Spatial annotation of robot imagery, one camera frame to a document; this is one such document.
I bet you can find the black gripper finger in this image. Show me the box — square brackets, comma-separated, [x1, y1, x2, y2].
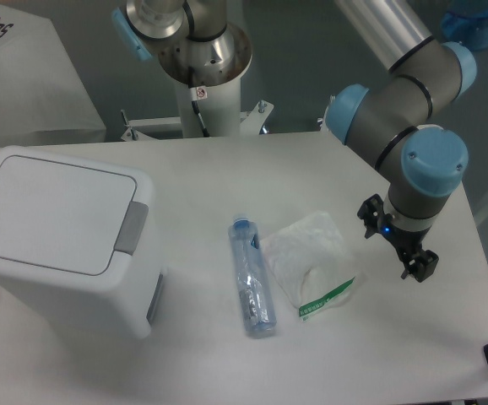
[357, 194, 384, 239]
[401, 250, 439, 282]

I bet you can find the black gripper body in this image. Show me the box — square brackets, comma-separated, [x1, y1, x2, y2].
[378, 212, 429, 262]

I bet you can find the white push-button trash can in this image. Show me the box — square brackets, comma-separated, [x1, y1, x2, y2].
[0, 146, 163, 339]

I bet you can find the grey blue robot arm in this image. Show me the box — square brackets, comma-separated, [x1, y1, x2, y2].
[111, 1, 477, 281]

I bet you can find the white plastic tissue pack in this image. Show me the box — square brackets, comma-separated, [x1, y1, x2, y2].
[261, 211, 362, 322]

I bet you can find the clear plastic water bottle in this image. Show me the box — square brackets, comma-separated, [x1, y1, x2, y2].
[228, 214, 277, 338]

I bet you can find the blue water jug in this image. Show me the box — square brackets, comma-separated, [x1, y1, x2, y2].
[440, 1, 488, 51]

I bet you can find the white cardboard box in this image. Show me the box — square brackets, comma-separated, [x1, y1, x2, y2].
[0, 5, 106, 148]

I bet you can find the white metal base frame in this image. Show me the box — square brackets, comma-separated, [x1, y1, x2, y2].
[120, 100, 274, 142]

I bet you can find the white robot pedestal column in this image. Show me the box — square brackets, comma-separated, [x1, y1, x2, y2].
[174, 79, 241, 138]

